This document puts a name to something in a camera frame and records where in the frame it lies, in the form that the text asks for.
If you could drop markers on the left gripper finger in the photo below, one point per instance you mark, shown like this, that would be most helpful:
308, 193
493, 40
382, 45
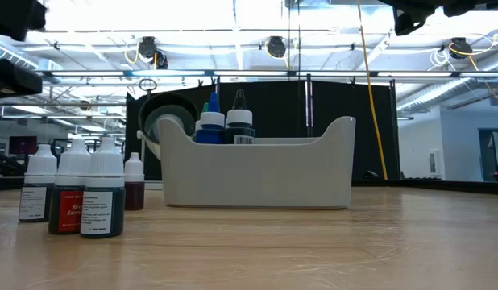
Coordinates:
15, 18
11, 80

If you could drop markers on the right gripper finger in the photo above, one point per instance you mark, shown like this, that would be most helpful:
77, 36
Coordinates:
408, 18

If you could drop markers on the green Chefmaster colour bottle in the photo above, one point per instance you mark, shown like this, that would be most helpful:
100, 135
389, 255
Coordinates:
205, 108

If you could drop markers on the black Chefmaster colour bottle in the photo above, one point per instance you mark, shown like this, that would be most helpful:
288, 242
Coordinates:
239, 118

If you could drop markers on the blue Chefmaster colour bottle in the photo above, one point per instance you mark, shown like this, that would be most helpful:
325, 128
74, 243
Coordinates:
212, 121

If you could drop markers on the grey plastic bin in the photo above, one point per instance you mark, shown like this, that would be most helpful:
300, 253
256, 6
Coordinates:
257, 177

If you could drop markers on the dark monitor screen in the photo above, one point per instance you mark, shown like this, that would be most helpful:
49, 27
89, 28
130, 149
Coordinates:
22, 145

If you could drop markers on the small dark white-label dropper bottle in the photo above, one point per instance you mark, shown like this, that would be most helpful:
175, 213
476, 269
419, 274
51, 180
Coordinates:
39, 165

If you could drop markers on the small teal white-label dropper bottle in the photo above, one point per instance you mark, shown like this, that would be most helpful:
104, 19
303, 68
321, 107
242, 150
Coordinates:
102, 169

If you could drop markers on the small red-label dropper bottle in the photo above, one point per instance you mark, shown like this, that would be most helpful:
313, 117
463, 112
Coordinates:
69, 209

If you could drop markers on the black partition screen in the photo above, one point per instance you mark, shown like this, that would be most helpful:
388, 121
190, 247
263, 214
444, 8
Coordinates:
281, 104

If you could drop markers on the small maroon dropper bottle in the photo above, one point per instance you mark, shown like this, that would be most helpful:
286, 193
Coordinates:
134, 195

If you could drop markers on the black aluminium table frame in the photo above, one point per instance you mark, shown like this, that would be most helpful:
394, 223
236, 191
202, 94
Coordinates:
434, 186

